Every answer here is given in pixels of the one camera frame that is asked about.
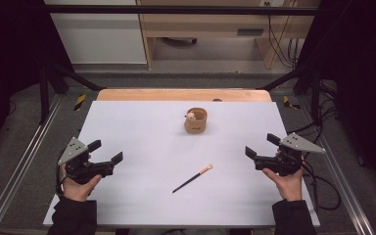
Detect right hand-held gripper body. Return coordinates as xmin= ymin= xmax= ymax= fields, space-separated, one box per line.
xmin=254 ymin=132 xmax=327 ymax=177

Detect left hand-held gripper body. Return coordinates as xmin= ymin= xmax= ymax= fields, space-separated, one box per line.
xmin=58 ymin=136 xmax=116 ymax=185

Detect wooden cup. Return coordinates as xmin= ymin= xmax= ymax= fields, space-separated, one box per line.
xmin=184 ymin=107 xmax=209 ymax=135

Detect makeup brush with gold ferrule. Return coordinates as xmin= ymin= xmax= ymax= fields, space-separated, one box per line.
xmin=171 ymin=164 xmax=213 ymax=194

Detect person's left hand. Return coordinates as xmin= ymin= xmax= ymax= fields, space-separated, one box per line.
xmin=60 ymin=164 xmax=104 ymax=203

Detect person's right hand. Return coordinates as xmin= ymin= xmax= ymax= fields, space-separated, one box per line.
xmin=262 ymin=168 xmax=306 ymax=203

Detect white table sheet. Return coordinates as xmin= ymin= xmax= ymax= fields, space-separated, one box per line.
xmin=42 ymin=100 xmax=321 ymax=228

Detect yellow black tape strip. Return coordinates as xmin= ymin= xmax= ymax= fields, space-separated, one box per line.
xmin=282 ymin=95 xmax=302 ymax=111
xmin=72 ymin=94 xmax=87 ymax=112

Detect black metal stand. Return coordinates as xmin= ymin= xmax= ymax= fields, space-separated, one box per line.
xmin=258 ymin=63 xmax=322 ymax=125
xmin=38 ymin=63 xmax=107 ymax=125

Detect wooden table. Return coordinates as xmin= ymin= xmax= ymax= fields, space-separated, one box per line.
xmin=96 ymin=88 xmax=273 ymax=103

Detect black curtain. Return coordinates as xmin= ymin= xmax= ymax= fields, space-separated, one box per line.
xmin=297 ymin=0 xmax=376 ymax=197
xmin=0 ymin=0 xmax=74 ymax=161

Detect white cabinet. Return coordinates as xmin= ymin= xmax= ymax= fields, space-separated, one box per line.
xmin=43 ymin=0 xmax=148 ymax=66

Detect wooden desk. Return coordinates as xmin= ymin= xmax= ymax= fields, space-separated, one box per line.
xmin=136 ymin=0 xmax=321 ymax=71

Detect black horizontal bar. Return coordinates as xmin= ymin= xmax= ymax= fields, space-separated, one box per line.
xmin=42 ymin=4 xmax=319 ymax=17

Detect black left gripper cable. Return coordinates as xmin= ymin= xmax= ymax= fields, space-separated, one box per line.
xmin=54 ymin=163 xmax=69 ymax=198

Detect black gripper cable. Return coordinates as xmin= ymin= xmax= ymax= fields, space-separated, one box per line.
xmin=54 ymin=163 xmax=69 ymax=198
xmin=302 ymin=160 xmax=342 ymax=212

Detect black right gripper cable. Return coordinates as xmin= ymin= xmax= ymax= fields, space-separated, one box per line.
xmin=302 ymin=160 xmax=342 ymax=212

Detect black floor cables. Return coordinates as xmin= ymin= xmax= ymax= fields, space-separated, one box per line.
xmin=293 ymin=79 xmax=341 ymax=140

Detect aluminium rail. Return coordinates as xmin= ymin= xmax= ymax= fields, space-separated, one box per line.
xmin=298 ymin=97 xmax=376 ymax=235
xmin=0 ymin=94 xmax=65 ymax=235

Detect black wall cables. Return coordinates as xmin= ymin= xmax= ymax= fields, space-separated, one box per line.
xmin=266 ymin=1 xmax=300 ymax=70

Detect yellow cable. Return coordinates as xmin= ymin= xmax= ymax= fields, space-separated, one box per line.
xmin=267 ymin=0 xmax=299 ymax=70

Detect grey desk drawer handle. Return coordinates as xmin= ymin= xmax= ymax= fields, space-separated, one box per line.
xmin=237 ymin=28 xmax=264 ymax=36

